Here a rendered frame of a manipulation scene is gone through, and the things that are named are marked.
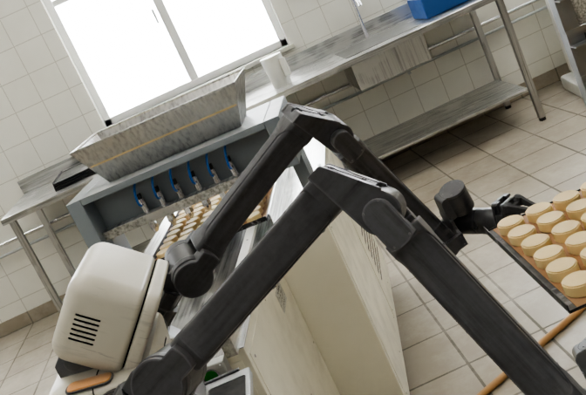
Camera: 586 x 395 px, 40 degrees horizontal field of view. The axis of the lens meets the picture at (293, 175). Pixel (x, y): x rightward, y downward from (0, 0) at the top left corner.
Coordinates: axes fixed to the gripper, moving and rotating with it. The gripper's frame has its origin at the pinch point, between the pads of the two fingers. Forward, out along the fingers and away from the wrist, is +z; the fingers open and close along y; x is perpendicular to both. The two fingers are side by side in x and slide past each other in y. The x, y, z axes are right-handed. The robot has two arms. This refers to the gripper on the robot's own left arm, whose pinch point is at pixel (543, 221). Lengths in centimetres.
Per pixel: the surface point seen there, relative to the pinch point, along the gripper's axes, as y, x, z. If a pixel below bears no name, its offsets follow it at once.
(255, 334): 18, 27, -66
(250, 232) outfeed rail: 8, -11, -99
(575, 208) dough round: -7.8, 12.7, 13.2
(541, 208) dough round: -7.3, 11.2, 6.1
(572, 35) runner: -36.0, -3.4, 11.8
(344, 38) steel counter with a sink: -6, -302, -276
